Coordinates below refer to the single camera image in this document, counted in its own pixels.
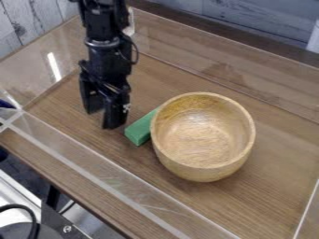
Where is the clear acrylic corner bracket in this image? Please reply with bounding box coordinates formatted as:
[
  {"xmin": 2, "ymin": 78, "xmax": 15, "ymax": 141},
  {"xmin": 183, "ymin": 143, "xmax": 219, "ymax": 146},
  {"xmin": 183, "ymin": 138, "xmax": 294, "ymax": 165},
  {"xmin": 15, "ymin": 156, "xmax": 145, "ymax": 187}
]
[{"xmin": 123, "ymin": 7, "xmax": 137, "ymax": 36}]

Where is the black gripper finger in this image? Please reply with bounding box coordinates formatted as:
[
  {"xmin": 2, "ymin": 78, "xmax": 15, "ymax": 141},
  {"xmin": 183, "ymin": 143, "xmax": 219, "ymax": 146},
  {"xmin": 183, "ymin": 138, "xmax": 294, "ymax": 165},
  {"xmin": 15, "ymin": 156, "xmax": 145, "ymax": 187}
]
[
  {"xmin": 101, "ymin": 91, "xmax": 131, "ymax": 129},
  {"xmin": 81, "ymin": 76, "xmax": 103, "ymax": 114}
]

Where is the black metal base plate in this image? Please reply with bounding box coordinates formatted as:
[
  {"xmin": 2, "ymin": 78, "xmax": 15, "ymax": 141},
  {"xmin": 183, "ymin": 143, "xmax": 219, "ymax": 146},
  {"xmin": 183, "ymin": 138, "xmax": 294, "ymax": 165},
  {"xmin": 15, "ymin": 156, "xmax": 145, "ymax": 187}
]
[{"xmin": 38, "ymin": 204, "xmax": 93, "ymax": 239}]

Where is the black cable loop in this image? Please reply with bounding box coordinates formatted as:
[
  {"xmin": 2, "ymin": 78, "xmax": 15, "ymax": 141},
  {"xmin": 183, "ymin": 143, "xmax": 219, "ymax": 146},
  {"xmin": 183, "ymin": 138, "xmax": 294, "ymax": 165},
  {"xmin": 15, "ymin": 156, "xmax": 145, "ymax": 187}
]
[{"xmin": 0, "ymin": 203, "xmax": 42, "ymax": 239}]

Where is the black table leg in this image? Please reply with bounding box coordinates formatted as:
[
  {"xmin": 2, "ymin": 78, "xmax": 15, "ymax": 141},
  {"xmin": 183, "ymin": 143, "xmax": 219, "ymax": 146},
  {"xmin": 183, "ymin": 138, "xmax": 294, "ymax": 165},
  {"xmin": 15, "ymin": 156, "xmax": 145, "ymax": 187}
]
[{"xmin": 47, "ymin": 186, "xmax": 62, "ymax": 210}]

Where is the blue object at edge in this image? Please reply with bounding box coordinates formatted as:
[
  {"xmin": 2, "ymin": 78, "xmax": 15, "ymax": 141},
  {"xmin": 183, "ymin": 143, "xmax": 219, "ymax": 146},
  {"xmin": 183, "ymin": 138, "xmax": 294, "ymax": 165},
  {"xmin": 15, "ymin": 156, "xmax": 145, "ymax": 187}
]
[{"xmin": 0, "ymin": 99, "xmax": 17, "ymax": 109}]

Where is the green rectangular block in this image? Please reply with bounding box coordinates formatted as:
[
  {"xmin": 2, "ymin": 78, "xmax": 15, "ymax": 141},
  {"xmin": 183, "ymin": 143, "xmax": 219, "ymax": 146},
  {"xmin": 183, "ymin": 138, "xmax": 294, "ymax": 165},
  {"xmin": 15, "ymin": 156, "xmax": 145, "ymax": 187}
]
[{"xmin": 125, "ymin": 108, "xmax": 158, "ymax": 147}]

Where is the brown wooden bowl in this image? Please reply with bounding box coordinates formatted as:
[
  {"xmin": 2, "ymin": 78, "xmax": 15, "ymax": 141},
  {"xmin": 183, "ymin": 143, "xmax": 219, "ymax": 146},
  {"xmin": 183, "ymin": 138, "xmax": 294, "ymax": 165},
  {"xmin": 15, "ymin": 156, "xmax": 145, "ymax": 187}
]
[{"xmin": 151, "ymin": 91, "xmax": 257, "ymax": 182}]

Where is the clear acrylic tray enclosure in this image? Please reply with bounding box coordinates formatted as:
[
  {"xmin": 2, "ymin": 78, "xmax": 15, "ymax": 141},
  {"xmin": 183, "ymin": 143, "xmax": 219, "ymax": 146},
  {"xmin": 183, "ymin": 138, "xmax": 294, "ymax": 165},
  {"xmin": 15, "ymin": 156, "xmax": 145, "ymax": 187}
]
[{"xmin": 0, "ymin": 6, "xmax": 319, "ymax": 239}]

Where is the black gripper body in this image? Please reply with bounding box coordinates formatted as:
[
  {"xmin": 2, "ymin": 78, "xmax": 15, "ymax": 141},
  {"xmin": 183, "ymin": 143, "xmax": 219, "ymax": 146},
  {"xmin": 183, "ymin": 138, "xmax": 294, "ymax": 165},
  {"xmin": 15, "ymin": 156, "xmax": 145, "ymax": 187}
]
[{"xmin": 79, "ymin": 38, "xmax": 135, "ymax": 93}]

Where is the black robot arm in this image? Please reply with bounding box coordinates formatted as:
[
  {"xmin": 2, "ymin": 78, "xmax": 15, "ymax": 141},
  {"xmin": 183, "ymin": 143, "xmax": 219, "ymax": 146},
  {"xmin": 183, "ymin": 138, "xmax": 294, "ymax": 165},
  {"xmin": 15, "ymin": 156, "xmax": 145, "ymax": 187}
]
[{"xmin": 69, "ymin": 0, "xmax": 139, "ymax": 129}]

